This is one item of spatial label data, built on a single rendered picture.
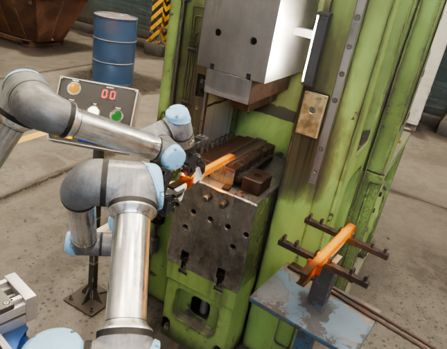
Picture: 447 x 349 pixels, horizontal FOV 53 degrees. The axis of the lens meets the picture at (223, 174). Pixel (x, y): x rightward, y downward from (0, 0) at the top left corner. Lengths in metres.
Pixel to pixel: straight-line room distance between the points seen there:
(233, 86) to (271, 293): 0.79
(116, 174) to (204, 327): 1.35
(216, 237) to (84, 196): 0.94
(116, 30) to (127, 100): 4.29
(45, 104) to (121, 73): 5.23
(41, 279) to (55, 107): 1.72
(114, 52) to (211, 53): 4.56
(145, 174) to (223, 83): 0.78
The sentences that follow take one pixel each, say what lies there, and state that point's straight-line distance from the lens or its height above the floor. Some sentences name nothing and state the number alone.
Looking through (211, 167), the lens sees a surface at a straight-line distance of 1.79.
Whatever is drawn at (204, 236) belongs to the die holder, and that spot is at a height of 0.67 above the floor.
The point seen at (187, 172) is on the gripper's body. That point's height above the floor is 1.06.
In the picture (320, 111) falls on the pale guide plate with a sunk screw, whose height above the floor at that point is 1.29.
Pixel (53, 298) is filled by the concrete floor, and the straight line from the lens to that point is 2.65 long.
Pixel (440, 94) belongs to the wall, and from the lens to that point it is 7.56.
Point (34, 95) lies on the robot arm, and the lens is 1.20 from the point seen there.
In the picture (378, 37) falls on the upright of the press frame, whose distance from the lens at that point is 1.72.
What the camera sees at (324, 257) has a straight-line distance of 1.48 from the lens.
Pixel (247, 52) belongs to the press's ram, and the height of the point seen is 1.46.
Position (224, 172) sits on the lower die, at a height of 0.97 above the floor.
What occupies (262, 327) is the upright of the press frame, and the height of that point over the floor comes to 0.18.
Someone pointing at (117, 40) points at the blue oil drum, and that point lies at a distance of 6.28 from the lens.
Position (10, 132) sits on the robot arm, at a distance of 1.32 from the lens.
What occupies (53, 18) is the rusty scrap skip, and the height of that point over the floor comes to 0.50.
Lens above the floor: 1.74
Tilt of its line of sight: 25 degrees down
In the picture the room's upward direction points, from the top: 10 degrees clockwise
